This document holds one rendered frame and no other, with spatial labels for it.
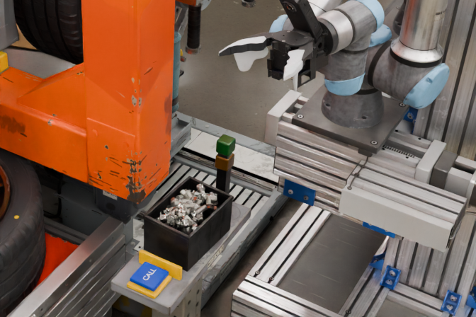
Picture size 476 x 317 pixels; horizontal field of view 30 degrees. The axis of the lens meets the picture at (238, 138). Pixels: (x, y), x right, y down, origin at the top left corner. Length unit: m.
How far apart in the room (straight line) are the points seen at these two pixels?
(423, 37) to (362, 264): 0.93
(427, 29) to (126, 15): 0.66
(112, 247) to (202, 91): 1.38
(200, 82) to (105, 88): 1.64
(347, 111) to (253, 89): 1.66
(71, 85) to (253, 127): 1.39
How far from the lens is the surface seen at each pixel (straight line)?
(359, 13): 1.70
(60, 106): 2.32
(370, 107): 2.12
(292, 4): 1.56
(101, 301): 2.54
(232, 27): 4.20
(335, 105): 2.12
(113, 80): 2.13
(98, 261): 2.43
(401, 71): 1.98
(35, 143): 2.42
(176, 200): 2.25
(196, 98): 3.66
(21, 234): 2.28
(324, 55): 1.65
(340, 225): 2.78
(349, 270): 2.64
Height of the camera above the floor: 2.02
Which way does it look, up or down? 36 degrees down
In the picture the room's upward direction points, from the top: 5 degrees clockwise
